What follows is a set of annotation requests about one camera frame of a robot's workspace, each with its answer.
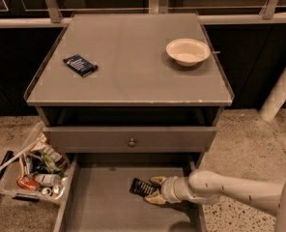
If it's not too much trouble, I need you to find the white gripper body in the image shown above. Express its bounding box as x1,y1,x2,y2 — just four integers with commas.
160,176,195,204

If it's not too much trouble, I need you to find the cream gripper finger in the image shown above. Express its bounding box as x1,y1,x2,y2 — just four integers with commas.
150,176,166,186
144,190,166,205

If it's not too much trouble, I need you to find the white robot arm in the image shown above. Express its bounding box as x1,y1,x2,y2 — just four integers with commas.
145,169,286,232

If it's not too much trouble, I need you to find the round metal drawer knob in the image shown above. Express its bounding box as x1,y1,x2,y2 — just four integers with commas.
129,138,136,148

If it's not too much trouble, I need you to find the open grey middle drawer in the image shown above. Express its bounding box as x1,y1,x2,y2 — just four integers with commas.
53,153,207,232

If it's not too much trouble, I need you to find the grey top drawer front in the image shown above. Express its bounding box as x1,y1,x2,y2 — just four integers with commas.
43,126,216,153

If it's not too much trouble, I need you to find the grey drawer cabinet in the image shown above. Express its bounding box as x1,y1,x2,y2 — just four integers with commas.
22,13,236,232

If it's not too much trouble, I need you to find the green white snack bag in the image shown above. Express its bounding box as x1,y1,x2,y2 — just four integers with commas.
31,142,66,173

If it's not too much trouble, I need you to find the white can in bin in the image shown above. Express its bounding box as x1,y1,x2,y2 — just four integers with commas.
34,174,61,187

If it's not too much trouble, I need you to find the clear plastic storage bin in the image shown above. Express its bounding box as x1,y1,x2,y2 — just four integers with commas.
0,122,71,204

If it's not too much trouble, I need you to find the orange snack packet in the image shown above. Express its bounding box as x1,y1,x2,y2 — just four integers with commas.
16,176,40,191

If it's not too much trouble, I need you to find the white paper bowl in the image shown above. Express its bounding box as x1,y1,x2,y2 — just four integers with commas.
166,39,211,67

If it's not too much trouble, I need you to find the metal window railing frame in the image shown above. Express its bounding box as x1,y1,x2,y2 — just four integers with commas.
0,0,286,28

